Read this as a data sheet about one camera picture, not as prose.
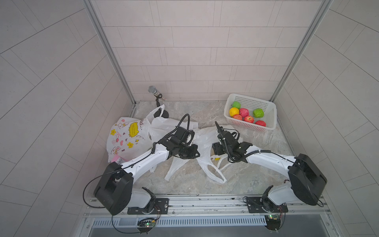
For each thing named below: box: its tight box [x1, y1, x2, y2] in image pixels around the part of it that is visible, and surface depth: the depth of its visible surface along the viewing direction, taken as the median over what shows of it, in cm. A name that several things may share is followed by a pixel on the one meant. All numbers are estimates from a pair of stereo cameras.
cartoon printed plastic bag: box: [106, 104, 166, 163], surface depth 86 cm
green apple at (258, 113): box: [252, 108, 265, 119], surface depth 104 cm
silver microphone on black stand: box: [148, 85, 170, 119], surface depth 97 cm
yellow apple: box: [228, 107, 240, 118], surface depth 106 cm
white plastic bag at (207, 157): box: [196, 142, 230, 184], surface depth 79 cm
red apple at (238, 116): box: [232, 114, 243, 121], surface depth 102 cm
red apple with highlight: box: [244, 115, 255, 123], surface depth 101 cm
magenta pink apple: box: [239, 107, 250, 118], surface depth 104 cm
